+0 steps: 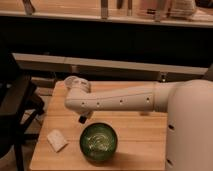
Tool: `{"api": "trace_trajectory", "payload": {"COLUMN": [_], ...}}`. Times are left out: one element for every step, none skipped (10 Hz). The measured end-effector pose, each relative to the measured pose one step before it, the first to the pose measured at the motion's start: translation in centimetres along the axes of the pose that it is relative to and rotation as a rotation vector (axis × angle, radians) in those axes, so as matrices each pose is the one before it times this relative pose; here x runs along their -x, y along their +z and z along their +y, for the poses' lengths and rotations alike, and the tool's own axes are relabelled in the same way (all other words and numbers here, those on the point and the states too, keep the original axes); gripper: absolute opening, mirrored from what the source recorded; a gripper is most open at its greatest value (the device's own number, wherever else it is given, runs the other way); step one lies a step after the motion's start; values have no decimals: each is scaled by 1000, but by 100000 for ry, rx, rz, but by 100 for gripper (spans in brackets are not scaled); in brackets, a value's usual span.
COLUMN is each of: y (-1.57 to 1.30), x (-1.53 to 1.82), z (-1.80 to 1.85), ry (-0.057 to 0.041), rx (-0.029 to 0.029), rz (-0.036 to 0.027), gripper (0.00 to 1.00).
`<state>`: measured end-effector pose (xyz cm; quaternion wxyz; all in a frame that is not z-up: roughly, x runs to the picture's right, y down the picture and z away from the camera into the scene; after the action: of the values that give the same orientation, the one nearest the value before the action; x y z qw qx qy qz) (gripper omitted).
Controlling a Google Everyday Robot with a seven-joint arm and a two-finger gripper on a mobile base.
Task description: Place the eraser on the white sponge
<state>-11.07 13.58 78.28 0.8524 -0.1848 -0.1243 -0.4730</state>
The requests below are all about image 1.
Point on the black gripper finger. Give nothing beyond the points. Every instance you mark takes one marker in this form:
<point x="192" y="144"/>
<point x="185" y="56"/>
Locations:
<point x="82" y="119"/>

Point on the white paper cup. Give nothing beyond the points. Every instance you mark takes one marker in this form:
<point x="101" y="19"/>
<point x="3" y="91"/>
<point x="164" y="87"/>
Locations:
<point x="77" y="82"/>

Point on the grey long bench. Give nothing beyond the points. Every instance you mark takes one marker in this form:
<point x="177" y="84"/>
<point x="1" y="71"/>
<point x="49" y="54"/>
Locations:
<point x="109" y="68"/>

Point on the black chair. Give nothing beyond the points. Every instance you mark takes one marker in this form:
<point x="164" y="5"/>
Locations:
<point x="19" y="105"/>

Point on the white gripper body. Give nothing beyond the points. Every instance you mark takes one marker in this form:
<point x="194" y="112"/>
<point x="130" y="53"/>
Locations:
<point x="88" y="115"/>

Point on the green glass bowl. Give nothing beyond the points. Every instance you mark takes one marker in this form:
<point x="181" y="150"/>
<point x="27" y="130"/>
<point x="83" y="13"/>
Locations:
<point x="98" y="142"/>

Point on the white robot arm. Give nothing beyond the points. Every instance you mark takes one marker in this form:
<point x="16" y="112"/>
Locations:
<point x="189" y="105"/>

